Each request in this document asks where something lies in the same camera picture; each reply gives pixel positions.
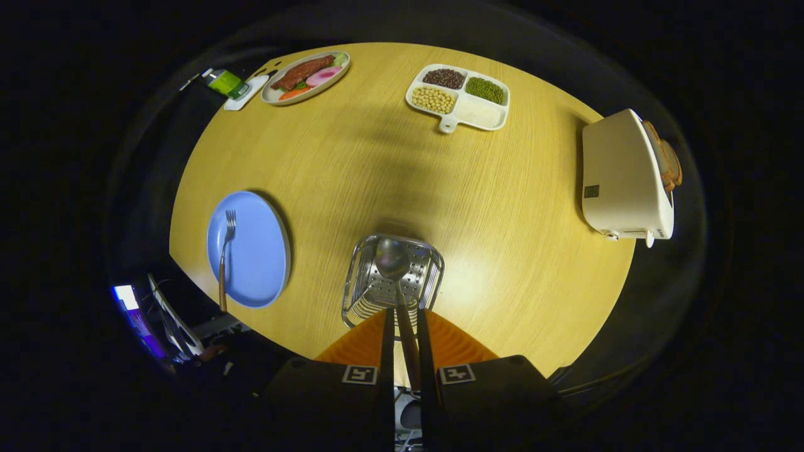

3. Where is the pile of white rice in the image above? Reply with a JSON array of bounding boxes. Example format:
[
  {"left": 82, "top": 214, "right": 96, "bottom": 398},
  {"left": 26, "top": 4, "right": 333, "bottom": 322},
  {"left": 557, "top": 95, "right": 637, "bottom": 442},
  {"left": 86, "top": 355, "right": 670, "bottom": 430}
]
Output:
[{"left": 457, "top": 95, "right": 506, "bottom": 129}]

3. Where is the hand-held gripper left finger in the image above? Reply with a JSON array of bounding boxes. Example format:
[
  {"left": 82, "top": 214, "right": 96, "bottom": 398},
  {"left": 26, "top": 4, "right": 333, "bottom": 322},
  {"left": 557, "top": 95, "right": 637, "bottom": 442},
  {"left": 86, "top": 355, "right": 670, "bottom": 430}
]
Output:
[{"left": 263, "top": 308, "right": 396, "bottom": 452}]

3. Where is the blue round plate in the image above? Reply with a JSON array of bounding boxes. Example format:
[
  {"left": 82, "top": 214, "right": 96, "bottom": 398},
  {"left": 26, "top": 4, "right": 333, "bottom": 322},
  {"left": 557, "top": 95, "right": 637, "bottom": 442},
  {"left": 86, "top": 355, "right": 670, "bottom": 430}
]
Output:
[{"left": 207, "top": 190, "right": 292, "bottom": 309}]

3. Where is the white metal stand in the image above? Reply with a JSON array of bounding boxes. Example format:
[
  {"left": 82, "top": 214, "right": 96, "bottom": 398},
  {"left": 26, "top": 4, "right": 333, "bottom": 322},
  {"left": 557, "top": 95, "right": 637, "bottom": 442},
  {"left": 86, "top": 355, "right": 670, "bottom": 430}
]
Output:
[{"left": 148, "top": 273, "right": 205, "bottom": 358}]

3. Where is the pile of green beans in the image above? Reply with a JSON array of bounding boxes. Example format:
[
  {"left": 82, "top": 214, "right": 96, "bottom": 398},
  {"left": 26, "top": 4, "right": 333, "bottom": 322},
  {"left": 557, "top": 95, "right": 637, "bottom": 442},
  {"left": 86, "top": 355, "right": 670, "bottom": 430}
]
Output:
[{"left": 465, "top": 77, "right": 505, "bottom": 105}]

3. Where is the lit computer monitor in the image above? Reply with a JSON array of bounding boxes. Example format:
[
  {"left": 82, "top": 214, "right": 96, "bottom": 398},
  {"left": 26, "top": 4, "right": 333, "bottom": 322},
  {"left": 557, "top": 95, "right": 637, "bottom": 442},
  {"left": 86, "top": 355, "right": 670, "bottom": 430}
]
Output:
[{"left": 112, "top": 284, "right": 167, "bottom": 358}]

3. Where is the white square coaster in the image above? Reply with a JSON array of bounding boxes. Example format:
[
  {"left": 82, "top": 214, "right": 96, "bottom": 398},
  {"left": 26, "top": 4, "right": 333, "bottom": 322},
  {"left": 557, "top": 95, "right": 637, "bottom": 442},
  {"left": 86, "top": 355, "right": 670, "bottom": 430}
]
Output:
[{"left": 224, "top": 75, "right": 269, "bottom": 112}]

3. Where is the white toaster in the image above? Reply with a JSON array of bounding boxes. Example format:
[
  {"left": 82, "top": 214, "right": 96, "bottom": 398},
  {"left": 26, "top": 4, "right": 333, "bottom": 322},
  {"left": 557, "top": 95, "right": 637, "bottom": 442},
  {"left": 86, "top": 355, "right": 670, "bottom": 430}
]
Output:
[{"left": 581, "top": 109, "right": 676, "bottom": 249}]

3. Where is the pile of red beans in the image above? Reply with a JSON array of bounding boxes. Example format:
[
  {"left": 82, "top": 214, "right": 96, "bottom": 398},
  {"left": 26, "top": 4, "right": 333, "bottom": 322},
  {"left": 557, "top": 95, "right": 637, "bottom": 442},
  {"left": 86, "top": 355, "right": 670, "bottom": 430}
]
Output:
[{"left": 422, "top": 68, "right": 467, "bottom": 90}]

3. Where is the white divided tray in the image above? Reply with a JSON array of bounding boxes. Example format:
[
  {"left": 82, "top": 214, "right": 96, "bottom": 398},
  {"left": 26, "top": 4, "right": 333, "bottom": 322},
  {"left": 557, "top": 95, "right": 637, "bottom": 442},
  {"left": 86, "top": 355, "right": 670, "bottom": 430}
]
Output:
[{"left": 405, "top": 63, "right": 511, "bottom": 134}]

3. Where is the pink ham slice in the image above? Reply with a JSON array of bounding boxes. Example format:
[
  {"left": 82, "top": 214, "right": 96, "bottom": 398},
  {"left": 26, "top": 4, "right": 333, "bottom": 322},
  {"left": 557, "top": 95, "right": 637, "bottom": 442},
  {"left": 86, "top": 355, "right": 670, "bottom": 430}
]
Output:
[{"left": 305, "top": 67, "right": 343, "bottom": 88}]

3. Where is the brown grilled meat piece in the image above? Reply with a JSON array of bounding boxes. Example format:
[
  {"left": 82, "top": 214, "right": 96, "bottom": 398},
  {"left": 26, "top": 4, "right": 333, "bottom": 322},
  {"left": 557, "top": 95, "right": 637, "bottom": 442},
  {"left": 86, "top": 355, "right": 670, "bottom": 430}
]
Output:
[{"left": 271, "top": 55, "right": 336, "bottom": 92}]

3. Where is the metal wire basket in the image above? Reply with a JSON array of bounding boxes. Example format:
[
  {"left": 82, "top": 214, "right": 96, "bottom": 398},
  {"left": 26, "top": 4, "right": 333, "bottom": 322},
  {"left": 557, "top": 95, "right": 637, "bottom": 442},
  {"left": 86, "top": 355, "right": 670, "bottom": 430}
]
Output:
[{"left": 341, "top": 234, "right": 445, "bottom": 329}]

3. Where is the spoon with wooden handle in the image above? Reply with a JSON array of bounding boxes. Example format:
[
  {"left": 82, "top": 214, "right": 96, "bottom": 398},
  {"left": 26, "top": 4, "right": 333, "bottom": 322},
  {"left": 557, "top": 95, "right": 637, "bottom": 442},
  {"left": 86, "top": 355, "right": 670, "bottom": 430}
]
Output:
[{"left": 375, "top": 238, "right": 423, "bottom": 395}]

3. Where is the brown bread slice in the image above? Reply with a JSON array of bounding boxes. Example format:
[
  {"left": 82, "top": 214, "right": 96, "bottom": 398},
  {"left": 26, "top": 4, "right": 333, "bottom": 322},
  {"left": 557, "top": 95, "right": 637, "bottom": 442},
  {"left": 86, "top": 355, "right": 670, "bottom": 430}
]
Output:
[{"left": 642, "top": 121, "right": 683, "bottom": 192}]

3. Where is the green label plastic bottle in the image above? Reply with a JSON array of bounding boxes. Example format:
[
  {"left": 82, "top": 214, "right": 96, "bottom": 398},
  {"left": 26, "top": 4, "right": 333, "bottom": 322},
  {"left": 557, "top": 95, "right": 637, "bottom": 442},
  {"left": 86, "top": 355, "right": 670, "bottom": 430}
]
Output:
[{"left": 201, "top": 68, "right": 250, "bottom": 100}]

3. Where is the pile of yellow soybeans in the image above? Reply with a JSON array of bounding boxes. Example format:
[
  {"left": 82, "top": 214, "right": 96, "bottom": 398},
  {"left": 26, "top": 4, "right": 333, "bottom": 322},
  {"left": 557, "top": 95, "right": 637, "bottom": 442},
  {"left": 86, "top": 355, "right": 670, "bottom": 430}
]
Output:
[{"left": 410, "top": 87, "right": 457, "bottom": 115}]

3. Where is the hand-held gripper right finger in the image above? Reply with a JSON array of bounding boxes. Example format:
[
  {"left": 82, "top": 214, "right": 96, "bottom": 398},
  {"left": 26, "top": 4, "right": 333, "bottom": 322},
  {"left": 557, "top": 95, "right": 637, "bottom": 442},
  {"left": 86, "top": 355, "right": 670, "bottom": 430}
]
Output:
[{"left": 416, "top": 307, "right": 569, "bottom": 452}]

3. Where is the fork with wooden handle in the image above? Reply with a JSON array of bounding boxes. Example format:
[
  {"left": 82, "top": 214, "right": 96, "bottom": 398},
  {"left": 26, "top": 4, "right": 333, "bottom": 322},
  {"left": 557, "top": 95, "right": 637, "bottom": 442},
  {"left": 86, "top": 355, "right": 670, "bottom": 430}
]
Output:
[{"left": 218, "top": 210, "right": 237, "bottom": 313}]

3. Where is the oval plate with food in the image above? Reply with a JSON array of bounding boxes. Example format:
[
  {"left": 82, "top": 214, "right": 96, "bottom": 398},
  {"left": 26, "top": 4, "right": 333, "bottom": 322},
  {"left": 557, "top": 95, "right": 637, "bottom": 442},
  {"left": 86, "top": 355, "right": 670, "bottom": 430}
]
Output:
[{"left": 261, "top": 50, "right": 351, "bottom": 105}]

